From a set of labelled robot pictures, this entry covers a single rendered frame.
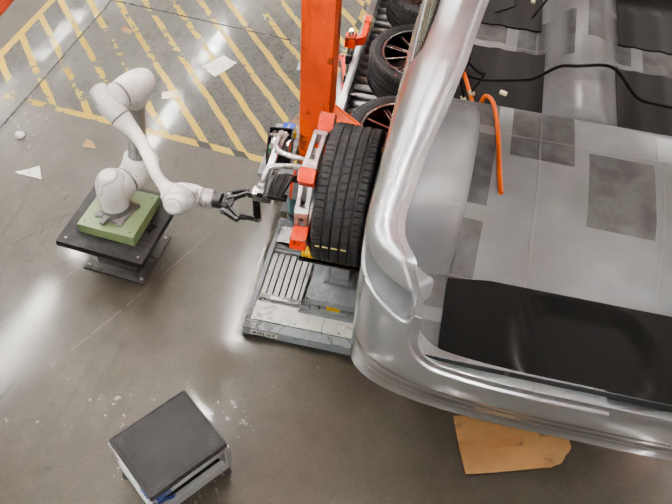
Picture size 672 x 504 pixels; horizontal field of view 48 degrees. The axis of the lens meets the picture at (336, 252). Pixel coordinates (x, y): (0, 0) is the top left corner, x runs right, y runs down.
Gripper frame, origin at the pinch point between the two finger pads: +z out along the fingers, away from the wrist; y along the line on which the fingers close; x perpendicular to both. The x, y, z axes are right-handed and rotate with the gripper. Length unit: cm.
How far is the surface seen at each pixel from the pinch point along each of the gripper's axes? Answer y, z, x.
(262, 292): -9, -2, -82
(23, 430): 97, -92, -83
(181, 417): 88, -11, -49
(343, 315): 4, 47, -68
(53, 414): 86, -82, -83
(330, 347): 19, 43, -78
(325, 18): -64, 16, 64
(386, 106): -127, 44, -33
